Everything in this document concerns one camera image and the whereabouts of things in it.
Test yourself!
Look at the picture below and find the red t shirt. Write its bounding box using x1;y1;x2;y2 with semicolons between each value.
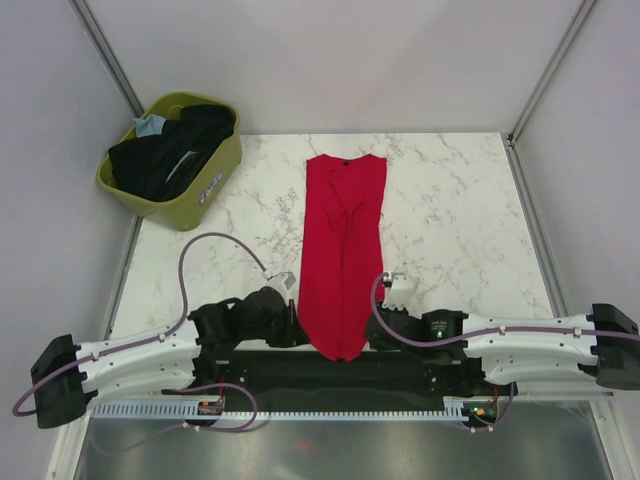
298;154;387;361

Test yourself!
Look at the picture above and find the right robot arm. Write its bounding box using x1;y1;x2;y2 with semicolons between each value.
365;303;639;394

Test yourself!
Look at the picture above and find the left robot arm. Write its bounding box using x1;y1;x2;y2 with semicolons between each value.
31;287;309;429

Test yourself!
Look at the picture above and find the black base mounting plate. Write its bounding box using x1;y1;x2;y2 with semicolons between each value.
186;350;518;411

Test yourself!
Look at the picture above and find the black t shirt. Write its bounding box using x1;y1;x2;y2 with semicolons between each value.
108;104;235;202

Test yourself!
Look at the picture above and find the light blue t shirt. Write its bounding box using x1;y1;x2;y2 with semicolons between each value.
133;114;166;138

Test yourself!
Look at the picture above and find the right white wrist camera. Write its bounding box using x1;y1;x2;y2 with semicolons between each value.
382;271;415;311

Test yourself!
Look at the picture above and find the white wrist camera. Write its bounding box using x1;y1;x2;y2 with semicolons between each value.
382;271;415;311
264;271;296;296

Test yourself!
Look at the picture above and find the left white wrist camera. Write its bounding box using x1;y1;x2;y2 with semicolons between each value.
264;271;296;296

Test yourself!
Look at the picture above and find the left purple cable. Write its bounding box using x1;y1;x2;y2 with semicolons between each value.
11;232;271;456

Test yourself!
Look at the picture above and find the purple cable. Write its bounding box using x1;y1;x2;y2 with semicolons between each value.
11;232;271;456
368;271;640;435

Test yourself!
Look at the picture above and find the white slotted cable duct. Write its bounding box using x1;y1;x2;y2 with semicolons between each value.
91;398;469;422

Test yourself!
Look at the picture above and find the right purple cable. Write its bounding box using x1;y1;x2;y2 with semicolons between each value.
368;271;640;435

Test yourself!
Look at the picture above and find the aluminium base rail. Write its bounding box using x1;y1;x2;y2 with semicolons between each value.
517;390;614;401

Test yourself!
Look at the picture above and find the left aluminium frame post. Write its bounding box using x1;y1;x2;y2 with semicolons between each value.
68;0;146;118

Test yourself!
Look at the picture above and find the aluminium frame post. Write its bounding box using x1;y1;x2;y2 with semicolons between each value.
68;0;146;118
505;0;600;147

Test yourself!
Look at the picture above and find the right aluminium frame post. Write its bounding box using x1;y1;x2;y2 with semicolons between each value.
505;0;600;147

